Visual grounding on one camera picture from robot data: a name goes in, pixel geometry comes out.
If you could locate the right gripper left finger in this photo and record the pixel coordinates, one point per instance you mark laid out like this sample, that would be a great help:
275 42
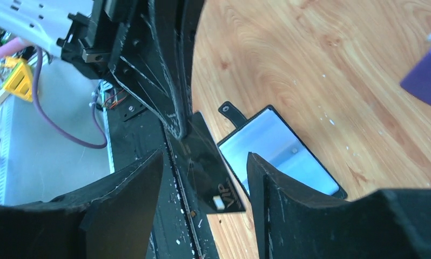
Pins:
78 224

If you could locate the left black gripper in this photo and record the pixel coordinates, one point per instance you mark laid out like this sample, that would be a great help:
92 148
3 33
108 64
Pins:
141 38

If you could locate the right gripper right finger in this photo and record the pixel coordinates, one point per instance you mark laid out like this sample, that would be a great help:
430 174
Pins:
293 220

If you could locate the black card holder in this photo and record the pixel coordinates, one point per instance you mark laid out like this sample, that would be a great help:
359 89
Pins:
268 134

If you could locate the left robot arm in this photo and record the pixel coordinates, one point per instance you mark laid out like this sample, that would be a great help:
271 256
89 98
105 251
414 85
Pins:
44 22

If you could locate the purple metronome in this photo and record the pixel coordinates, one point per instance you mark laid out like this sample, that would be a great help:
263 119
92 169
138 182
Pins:
418 81

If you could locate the yellow object on floor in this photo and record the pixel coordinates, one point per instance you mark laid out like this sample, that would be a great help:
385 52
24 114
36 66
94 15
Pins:
19 81

